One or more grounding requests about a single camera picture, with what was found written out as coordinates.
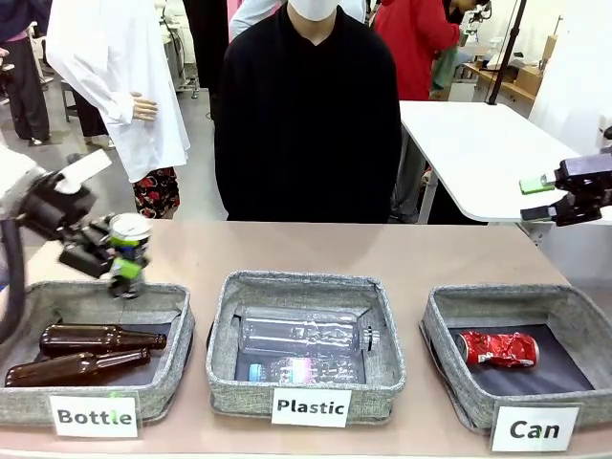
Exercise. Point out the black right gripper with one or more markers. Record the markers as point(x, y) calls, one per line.
point(590, 186)

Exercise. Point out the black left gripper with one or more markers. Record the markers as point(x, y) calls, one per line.
point(57, 208)

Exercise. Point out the dark green drink can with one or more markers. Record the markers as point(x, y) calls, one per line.
point(131, 253)

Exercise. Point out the brown glass beer bottle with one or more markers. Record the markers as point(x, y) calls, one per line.
point(72, 370)
point(95, 338)

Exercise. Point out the crushed red soda can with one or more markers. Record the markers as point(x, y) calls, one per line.
point(502, 350)

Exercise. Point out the large clear plastic bottle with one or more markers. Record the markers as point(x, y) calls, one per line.
point(301, 332)

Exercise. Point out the small blue-capped water bottle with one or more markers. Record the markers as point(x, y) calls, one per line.
point(306, 370)

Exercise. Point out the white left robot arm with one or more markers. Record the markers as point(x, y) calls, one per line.
point(16, 181)

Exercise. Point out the grey fabric basket labelled Can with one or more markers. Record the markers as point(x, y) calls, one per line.
point(507, 294)

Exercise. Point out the grey fabric basket labelled Bottle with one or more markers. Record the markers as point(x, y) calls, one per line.
point(95, 397)

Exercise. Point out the grey fabric basket labelled Plastic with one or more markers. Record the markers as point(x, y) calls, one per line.
point(306, 282)

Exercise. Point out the white Can label card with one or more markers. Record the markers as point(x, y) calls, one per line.
point(534, 429)

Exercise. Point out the white table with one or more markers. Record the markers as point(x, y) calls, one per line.
point(478, 148)

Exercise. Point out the red floral mannequin skirt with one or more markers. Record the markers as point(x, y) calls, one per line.
point(155, 189)

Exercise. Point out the cardboard box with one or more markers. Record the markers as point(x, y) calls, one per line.
point(530, 76)

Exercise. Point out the wooden desk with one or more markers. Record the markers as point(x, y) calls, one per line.
point(497, 79)

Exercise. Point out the black tripod pole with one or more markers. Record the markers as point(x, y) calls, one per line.
point(504, 62)

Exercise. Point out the mannequin hand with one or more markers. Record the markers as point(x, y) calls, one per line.
point(144, 107)

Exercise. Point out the white Bottle label card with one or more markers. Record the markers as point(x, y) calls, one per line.
point(94, 416)

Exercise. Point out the bystander in dark trousers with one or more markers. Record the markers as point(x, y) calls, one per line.
point(26, 72)

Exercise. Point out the mannequin in white shirt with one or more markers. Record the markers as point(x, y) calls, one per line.
point(110, 57)

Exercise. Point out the bystander in red top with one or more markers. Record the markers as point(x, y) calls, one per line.
point(411, 48)

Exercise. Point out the bystander in black clothes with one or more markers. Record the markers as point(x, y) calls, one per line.
point(208, 48)

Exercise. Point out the person in black sweater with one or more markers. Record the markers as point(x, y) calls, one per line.
point(308, 119)

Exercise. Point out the white Plastic label card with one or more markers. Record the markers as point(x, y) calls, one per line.
point(311, 407)

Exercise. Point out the bystander in light blue shirt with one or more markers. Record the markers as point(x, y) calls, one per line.
point(246, 19)

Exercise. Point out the white face mask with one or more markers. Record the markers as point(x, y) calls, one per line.
point(313, 8)

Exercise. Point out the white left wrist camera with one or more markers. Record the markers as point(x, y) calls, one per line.
point(81, 169)

